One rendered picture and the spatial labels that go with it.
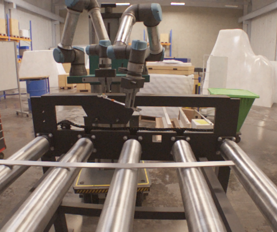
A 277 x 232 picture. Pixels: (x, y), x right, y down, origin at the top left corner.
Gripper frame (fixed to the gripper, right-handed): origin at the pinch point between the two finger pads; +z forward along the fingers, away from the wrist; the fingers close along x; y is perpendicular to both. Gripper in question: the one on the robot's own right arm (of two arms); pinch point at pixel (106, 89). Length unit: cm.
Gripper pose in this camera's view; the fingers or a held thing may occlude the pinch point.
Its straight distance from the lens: 139.1
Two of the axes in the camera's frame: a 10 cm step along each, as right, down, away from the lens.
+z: 0.0, 9.7, 2.6
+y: 0.6, -2.6, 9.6
